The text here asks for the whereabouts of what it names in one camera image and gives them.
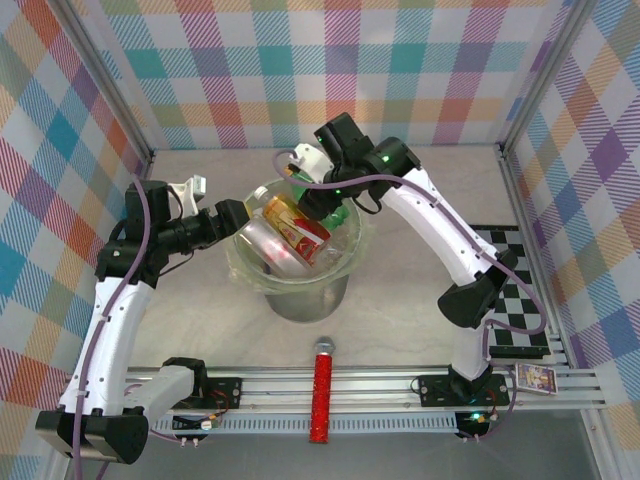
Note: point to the green translucent bin liner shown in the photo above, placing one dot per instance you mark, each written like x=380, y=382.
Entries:
x=357, y=235

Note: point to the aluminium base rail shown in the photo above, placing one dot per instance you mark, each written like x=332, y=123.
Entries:
x=350, y=387

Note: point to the aluminium frame post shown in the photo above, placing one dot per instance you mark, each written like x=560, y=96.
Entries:
x=107, y=80
x=547, y=75

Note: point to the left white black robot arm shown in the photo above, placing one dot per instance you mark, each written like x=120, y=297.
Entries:
x=110, y=340

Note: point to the black white checkerboard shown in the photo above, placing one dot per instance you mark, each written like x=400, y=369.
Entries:
x=510, y=310

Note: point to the playing card box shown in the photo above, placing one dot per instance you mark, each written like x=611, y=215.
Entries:
x=537, y=379

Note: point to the clear plastic trash bin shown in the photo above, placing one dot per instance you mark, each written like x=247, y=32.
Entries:
x=305, y=305

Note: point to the small electronics board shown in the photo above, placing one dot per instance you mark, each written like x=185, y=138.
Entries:
x=197, y=422
x=475, y=420

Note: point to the red glitter microphone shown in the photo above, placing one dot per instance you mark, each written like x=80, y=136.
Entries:
x=322, y=395

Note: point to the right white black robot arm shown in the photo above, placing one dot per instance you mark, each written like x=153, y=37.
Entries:
x=440, y=225

